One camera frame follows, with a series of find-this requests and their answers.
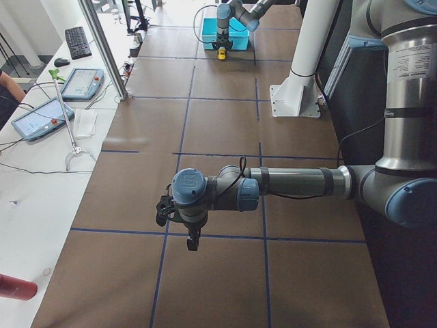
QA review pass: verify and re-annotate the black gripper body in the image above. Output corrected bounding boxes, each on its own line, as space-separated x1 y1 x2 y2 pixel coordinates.
212 33 233 50
156 186 207 234

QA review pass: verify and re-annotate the yellow beetle toy car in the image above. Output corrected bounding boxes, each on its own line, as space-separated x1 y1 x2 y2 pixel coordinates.
218 47 227 60

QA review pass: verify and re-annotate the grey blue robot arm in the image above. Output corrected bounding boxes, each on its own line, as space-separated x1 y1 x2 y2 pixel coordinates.
156 1 436 251
212 0 276 51

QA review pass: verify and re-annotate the person forearm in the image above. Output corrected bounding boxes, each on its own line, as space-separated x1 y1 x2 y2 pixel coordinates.
0 70 25 103

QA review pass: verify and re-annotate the turquoise plastic bin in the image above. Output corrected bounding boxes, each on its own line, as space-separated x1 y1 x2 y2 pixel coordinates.
201 18 249 51

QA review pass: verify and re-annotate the metal cup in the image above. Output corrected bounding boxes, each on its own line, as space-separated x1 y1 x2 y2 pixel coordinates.
133 33 143 44

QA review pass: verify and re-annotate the white folded cloth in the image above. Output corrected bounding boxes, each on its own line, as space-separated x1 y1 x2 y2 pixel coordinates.
73 109 98 139

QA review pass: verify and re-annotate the black keyboard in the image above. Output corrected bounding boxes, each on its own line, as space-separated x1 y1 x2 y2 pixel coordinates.
64 27 92 60

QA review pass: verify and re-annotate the far teach pendant tablet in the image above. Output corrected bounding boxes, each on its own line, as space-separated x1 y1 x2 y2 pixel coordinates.
61 68 104 101

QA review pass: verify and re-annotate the teach pendant tablet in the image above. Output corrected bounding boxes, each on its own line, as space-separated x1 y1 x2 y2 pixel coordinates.
11 98 66 142
61 68 104 101

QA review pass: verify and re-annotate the black computer mouse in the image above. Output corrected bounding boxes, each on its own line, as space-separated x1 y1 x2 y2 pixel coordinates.
54 58 70 68

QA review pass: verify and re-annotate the reacher grabber tool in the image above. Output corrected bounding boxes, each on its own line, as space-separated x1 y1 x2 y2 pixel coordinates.
48 69 96 172

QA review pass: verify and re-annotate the near teach pendant tablet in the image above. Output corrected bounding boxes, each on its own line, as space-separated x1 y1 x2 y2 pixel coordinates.
11 98 66 142

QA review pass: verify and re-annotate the red cylinder bottle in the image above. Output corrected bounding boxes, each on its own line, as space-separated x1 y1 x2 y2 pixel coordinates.
0 274 38 301

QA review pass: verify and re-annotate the aluminium frame post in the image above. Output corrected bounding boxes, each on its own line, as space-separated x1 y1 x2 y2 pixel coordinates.
78 1 130 103

